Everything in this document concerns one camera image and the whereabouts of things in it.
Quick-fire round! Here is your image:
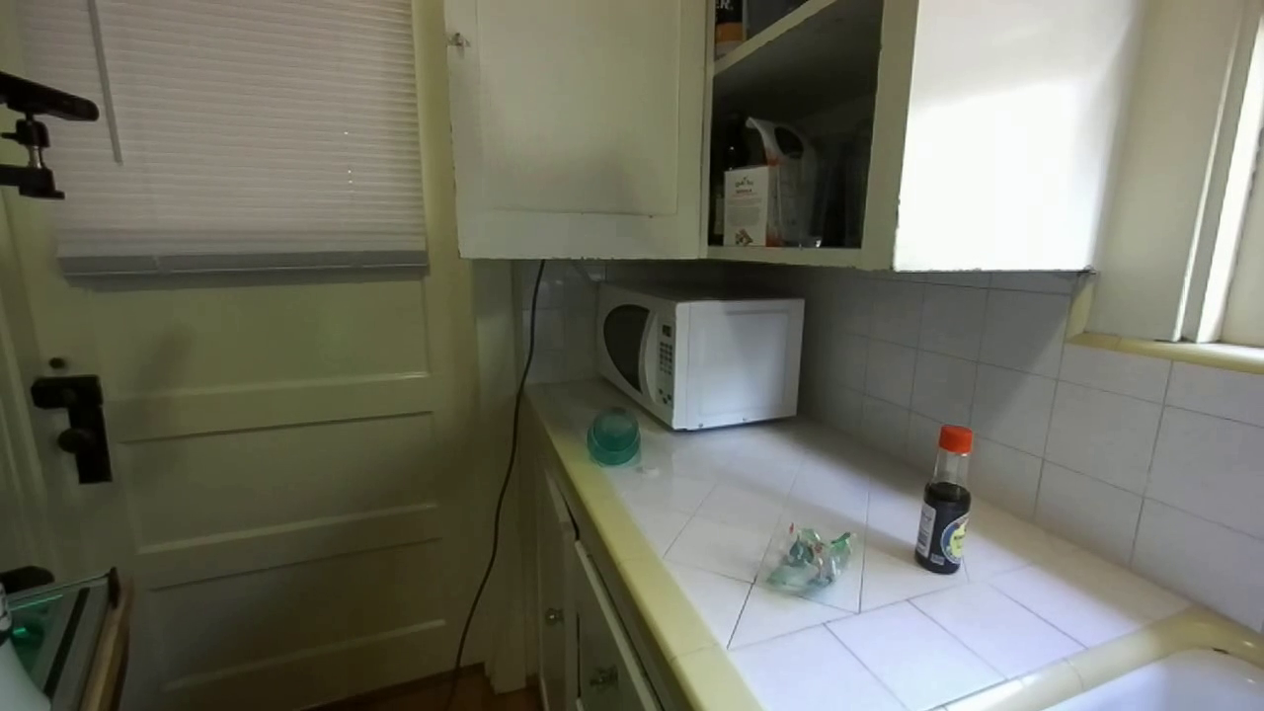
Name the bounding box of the cream cupboard door with knob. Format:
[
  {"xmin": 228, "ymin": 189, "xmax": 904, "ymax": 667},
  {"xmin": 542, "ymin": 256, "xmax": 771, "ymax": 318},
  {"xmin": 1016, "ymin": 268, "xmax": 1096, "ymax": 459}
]
[{"xmin": 444, "ymin": 0, "xmax": 710, "ymax": 267}]

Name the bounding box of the cream base cabinet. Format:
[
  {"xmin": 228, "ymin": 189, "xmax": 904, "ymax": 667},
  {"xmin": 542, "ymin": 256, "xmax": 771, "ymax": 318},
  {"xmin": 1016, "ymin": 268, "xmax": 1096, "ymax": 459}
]
[{"xmin": 530, "ymin": 440, "xmax": 696, "ymax": 711}]

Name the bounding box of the metal edged stand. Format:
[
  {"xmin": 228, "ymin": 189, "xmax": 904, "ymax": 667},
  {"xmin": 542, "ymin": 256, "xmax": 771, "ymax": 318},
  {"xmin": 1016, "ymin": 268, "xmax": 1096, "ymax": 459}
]
[{"xmin": 0, "ymin": 565, "xmax": 132, "ymax": 711}]

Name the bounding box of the teal plastic cup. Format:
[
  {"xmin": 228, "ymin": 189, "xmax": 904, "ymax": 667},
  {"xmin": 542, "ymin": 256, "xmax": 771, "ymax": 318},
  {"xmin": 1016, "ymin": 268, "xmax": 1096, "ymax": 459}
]
[{"xmin": 585, "ymin": 405, "xmax": 648, "ymax": 471}]

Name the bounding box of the white window blind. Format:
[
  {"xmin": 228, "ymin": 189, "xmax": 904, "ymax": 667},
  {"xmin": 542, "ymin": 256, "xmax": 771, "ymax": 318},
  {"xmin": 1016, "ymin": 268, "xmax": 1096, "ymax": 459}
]
[{"xmin": 51, "ymin": 0, "xmax": 434, "ymax": 290}]

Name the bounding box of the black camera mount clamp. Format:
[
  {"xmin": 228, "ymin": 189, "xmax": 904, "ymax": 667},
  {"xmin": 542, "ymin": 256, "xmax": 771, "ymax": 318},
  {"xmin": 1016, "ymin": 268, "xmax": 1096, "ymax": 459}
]
[{"xmin": 0, "ymin": 70, "xmax": 105, "ymax": 205}]

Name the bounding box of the black power cord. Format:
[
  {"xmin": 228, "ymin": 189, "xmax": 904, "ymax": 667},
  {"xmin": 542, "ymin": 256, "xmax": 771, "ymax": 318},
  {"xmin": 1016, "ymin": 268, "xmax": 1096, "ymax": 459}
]
[{"xmin": 450, "ymin": 252, "xmax": 552, "ymax": 679}]

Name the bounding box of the white kitchen sink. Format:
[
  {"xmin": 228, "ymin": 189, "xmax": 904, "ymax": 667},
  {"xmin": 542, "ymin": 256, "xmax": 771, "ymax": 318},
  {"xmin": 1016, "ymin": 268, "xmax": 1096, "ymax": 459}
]
[{"xmin": 939, "ymin": 618, "xmax": 1264, "ymax": 711}]

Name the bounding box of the dark sauce bottle red cap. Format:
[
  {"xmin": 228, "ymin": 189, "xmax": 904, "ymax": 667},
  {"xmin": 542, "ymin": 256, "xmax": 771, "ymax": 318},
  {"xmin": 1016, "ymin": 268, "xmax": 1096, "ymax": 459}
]
[{"xmin": 912, "ymin": 423, "xmax": 982, "ymax": 579}]

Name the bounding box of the black door latch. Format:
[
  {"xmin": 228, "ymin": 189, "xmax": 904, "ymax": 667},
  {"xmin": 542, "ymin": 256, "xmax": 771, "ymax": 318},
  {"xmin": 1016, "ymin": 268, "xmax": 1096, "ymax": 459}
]
[{"xmin": 32, "ymin": 372, "xmax": 117, "ymax": 486}]

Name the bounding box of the white microwave oven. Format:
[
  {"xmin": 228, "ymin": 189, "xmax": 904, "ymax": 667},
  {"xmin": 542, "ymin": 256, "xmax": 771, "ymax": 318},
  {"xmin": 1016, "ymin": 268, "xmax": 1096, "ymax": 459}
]
[{"xmin": 594, "ymin": 286, "xmax": 809, "ymax": 436}]

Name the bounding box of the crumpled clear plastic wrapper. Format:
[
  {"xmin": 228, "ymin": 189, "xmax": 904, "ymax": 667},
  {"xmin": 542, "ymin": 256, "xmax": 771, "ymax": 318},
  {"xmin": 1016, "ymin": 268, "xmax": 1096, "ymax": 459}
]
[{"xmin": 762, "ymin": 521, "xmax": 862, "ymax": 600}]

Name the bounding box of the cream wall cupboard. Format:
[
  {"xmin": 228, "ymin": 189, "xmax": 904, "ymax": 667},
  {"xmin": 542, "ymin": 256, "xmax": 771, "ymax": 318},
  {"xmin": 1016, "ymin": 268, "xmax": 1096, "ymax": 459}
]
[{"xmin": 702, "ymin": 0, "xmax": 1142, "ymax": 276}]

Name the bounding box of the cream panelled room door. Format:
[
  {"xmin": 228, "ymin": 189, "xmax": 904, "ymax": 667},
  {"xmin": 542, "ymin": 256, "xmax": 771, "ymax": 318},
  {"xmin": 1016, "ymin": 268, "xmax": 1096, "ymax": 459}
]
[{"xmin": 0, "ymin": 0, "xmax": 530, "ymax": 711}]

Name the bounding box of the kitchen window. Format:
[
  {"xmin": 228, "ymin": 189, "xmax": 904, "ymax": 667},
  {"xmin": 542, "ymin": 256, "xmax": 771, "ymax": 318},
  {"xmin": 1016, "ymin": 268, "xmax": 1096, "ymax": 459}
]
[{"xmin": 1176, "ymin": 0, "xmax": 1264, "ymax": 355}]

